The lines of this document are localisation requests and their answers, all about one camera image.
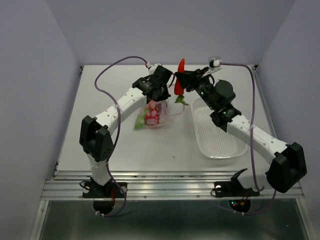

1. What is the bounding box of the clear pink-dotted zip bag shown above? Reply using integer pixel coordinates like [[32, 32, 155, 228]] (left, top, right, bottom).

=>
[[133, 84, 187, 131]]

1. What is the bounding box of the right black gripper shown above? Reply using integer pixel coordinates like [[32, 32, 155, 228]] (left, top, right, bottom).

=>
[[175, 66, 217, 111]]

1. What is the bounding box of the orange toy carrot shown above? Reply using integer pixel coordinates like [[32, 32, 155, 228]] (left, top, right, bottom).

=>
[[174, 58, 189, 106]]

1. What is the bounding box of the purple toy eggplant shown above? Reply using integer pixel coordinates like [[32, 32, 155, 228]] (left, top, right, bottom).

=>
[[158, 100, 168, 122]]

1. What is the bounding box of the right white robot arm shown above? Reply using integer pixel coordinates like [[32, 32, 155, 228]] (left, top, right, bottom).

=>
[[174, 67, 307, 195]]

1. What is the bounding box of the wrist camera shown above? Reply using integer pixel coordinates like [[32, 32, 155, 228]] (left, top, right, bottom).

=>
[[208, 56, 222, 69], [146, 62, 162, 75]]

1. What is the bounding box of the red toy bell pepper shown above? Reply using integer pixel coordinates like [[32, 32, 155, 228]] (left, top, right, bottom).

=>
[[145, 110, 160, 127]]

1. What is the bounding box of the green toy bitter gourd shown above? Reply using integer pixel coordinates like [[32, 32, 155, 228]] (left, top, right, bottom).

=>
[[134, 115, 146, 130]]

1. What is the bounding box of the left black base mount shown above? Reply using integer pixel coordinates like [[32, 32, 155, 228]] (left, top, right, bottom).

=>
[[79, 179, 128, 217]]

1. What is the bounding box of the orange toy pumpkin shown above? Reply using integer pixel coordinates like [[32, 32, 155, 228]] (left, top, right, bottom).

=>
[[145, 100, 156, 111]]

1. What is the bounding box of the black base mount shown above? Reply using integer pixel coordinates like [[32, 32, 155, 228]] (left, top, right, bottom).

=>
[[210, 168, 260, 214], [79, 179, 128, 217]]

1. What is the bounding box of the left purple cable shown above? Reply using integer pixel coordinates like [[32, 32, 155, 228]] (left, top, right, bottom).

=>
[[94, 55, 152, 218]]

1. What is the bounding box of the white perforated plastic basket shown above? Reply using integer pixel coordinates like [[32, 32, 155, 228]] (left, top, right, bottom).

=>
[[191, 97, 248, 160]]

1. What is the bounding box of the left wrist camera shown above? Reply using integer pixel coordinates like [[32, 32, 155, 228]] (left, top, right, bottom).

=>
[[146, 62, 162, 75]]

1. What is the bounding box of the aluminium rail frame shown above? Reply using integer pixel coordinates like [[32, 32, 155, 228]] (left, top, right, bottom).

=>
[[41, 170, 305, 201]]

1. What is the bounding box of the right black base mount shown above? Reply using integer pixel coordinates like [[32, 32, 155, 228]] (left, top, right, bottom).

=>
[[210, 168, 260, 214]]

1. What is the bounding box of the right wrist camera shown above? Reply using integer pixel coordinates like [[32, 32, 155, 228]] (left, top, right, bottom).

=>
[[208, 56, 222, 69]]

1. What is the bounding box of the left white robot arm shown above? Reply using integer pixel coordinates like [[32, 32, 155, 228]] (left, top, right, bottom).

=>
[[79, 64, 173, 197]]

